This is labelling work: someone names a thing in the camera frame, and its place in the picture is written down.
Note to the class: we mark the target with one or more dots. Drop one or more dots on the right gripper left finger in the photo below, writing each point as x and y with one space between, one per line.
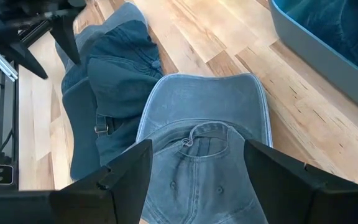
104 199

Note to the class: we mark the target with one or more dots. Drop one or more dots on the silver metal bracket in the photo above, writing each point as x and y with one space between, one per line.
2 63

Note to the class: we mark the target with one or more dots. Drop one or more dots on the teal plastic bin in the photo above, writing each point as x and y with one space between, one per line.
322 68

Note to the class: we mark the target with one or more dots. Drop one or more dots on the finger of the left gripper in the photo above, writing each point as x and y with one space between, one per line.
65 34
20 53

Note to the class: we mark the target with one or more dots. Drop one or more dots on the grey washed baseball cap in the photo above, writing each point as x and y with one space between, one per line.
197 102
120 14

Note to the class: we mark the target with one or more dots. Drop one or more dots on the dark blue baseball cap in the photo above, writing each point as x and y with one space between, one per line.
123 77
337 28

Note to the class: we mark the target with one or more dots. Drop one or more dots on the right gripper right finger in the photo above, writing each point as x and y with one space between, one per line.
306 196

